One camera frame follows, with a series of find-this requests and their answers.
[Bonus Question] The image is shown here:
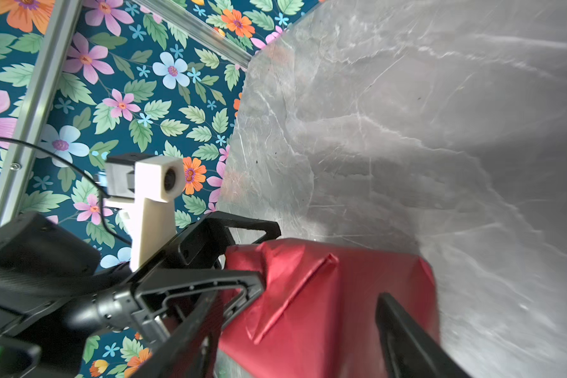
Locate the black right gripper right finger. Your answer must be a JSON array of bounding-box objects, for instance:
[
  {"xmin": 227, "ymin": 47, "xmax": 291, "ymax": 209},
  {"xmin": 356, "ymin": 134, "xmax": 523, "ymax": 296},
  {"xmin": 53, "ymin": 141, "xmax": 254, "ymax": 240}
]
[{"xmin": 376, "ymin": 293, "xmax": 469, "ymax": 378}]

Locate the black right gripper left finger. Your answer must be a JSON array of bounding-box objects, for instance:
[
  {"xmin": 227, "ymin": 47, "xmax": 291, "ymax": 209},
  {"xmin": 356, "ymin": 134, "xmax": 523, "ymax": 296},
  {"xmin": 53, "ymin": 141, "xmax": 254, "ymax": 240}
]
[{"xmin": 139, "ymin": 291, "xmax": 224, "ymax": 378}]

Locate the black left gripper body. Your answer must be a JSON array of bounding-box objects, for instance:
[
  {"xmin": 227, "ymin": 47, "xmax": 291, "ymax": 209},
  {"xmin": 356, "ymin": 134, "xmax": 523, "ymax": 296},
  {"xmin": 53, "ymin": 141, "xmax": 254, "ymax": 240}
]
[{"xmin": 61, "ymin": 264, "xmax": 170, "ymax": 340}]

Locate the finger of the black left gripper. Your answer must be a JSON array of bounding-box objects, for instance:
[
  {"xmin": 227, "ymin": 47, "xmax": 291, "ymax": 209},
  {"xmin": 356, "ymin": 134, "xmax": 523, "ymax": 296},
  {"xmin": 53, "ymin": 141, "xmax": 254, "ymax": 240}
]
[
  {"xmin": 132, "ymin": 269, "xmax": 266, "ymax": 345},
  {"xmin": 165, "ymin": 211, "xmax": 281, "ymax": 269}
]

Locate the maroon wrapping paper sheet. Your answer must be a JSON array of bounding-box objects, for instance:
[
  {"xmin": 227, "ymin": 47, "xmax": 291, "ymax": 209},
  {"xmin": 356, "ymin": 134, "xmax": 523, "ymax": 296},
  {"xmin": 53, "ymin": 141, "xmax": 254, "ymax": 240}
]
[{"xmin": 219, "ymin": 239, "xmax": 439, "ymax": 377}]

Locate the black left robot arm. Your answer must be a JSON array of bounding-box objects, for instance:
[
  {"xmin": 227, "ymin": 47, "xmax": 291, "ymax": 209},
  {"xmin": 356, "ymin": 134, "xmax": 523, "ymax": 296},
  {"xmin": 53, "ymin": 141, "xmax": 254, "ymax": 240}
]
[{"xmin": 0, "ymin": 212, "xmax": 281, "ymax": 377}]

